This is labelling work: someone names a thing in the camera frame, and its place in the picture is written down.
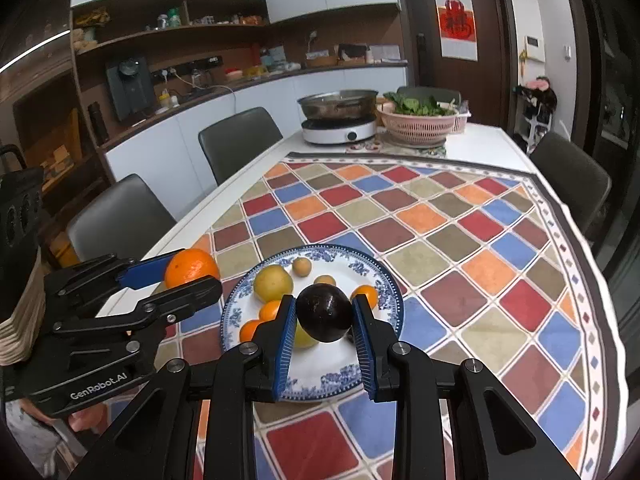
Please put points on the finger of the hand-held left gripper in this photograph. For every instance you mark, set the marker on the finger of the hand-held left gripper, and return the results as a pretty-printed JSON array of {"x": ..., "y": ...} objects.
[
  {"x": 145, "y": 270},
  {"x": 190, "y": 295}
]

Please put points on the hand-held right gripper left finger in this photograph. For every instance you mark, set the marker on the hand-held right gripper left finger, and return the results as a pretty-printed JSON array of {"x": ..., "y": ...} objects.
[{"x": 285, "y": 345}]

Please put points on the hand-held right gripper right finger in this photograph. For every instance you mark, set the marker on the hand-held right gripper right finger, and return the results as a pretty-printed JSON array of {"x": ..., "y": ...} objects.
[{"x": 362, "y": 350}]

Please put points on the yellow green fruit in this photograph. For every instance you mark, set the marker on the yellow green fruit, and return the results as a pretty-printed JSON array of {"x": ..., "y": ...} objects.
[{"x": 302, "y": 337}]

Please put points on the orange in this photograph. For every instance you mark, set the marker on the orange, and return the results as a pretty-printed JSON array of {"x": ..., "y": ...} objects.
[
  {"x": 270, "y": 310},
  {"x": 248, "y": 331},
  {"x": 192, "y": 269}
]

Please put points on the blue rimmed white plate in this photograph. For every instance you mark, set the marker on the blue rimmed white plate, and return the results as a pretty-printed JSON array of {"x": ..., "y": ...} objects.
[{"x": 315, "y": 360}]

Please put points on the dark avocado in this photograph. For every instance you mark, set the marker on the dark avocado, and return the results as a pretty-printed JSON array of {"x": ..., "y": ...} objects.
[{"x": 322, "y": 312}]

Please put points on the small brown fruit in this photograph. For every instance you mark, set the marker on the small brown fruit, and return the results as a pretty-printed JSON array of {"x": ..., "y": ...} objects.
[
  {"x": 325, "y": 280},
  {"x": 302, "y": 266}
]

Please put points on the person's left hand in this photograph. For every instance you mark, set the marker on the person's left hand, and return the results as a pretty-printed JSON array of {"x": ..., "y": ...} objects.
[{"x": 90, "y": 417}]

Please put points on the grey dining chair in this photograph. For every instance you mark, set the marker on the grey dining chair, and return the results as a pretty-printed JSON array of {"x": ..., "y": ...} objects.
[
  {"x": 120, "y": 220},
  {"x": 240, "y": 140},
  {"x": 570, "y": 180}
]

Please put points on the small tangerine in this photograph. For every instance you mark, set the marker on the small tangerine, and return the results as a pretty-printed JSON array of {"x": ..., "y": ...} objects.
[{"x": 367, "y": 294}]

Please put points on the yellow pear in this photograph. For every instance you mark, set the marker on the yellow pear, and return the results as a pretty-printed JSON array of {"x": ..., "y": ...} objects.
[{"x": 272, "y": 284}]

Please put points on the person's grey clothing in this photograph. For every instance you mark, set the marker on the person's grey clothing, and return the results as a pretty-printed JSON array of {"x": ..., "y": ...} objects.
[{"x": 35, "y": 440}]

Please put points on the colourful checkered tablecloth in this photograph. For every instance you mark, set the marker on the colourful checkered tablecloth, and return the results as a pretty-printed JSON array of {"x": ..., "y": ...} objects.
[{"x": 450, "y": 240}]

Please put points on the black thermos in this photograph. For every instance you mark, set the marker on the black thermos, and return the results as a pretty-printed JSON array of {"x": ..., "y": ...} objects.
[{"x": 98, "y": 122}]

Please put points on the small yellow bottle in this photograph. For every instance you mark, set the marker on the small yellow bottle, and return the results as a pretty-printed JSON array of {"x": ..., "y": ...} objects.
[{"x": 169, "y": 100}]

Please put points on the black water dispenser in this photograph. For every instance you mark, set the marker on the black water dispenser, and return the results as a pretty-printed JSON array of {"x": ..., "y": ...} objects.
[{"x": 130, "y": 90}]

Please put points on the patterned placemat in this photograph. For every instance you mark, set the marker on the patterned placemat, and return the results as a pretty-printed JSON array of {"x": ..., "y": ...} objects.
[{"x": 365, "y": 147}]

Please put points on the white lower cabinets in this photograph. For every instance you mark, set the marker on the white lower cabinets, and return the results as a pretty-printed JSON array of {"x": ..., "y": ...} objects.
[{"x": 260, "y": 95}]

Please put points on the pink bowl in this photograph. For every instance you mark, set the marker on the pink bowl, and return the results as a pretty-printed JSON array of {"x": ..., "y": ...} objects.
[{"x": 234, "y": 75}]

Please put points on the white induction cooker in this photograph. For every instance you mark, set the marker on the white induction cooker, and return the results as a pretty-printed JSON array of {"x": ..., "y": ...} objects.
[{"x": 340, "y": 132}]

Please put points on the pink plastic basket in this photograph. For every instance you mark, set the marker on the pink plastic basket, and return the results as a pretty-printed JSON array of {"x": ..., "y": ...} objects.
[{"x": 420, "y": 127}]

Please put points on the red thermos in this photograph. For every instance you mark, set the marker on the red thermos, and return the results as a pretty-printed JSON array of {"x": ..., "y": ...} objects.
[{"x": 255, "y": 55}]

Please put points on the steel pot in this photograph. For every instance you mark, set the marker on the steel pot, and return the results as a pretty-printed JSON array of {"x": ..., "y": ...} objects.
[{"x": 340, "y": 102}]

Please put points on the green bottles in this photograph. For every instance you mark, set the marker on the green bottles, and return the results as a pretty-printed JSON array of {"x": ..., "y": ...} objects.
[{"x": 170, "y": 19}]

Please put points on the green leafy vegetables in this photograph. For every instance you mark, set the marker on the green leafy vegetables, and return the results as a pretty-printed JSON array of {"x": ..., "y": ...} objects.
[{"x": 415, "y": 102}]

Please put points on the woven tissue basket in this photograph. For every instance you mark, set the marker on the woven tissue basket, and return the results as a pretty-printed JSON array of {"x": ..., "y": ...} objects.
[{"x": 321, "y": 59}]

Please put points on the white rack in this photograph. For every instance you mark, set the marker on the white rack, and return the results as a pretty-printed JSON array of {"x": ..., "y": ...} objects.
[{"x": 535, "y": 127}]

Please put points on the black box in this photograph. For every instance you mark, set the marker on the black box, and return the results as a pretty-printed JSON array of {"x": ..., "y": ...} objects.
[{"x": 352, "y": 54}]

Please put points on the white desk calendar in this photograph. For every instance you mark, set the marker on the white desk calendar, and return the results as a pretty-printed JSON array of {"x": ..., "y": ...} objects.
[{"x": 385, "y": 53}]

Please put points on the pink and black plush pile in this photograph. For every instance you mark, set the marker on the pink and black plush pile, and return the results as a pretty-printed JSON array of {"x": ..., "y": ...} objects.
[{"x": 540, "y": 91}]

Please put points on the red and white door poster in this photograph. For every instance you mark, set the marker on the red and white door poster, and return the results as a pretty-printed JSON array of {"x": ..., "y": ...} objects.
[{"x": 456, "y": 25}]

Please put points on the dark brown door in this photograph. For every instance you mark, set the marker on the dark brown door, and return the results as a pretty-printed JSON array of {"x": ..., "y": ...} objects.
[{"x": 425, "y": 10}]

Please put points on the white intercom panel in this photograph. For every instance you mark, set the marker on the white intercom panel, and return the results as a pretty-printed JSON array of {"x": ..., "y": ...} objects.
[{"x": 533, "y": 47}]

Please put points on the black framed glass cabinet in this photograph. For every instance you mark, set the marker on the black framed glass cabinet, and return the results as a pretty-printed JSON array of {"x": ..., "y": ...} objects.
[{"x": 610, "y": 85}]

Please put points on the brown wall shelf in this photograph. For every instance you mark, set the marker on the brown wall shelf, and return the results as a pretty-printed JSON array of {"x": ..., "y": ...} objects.
[{"x": 175, "y": 35}]

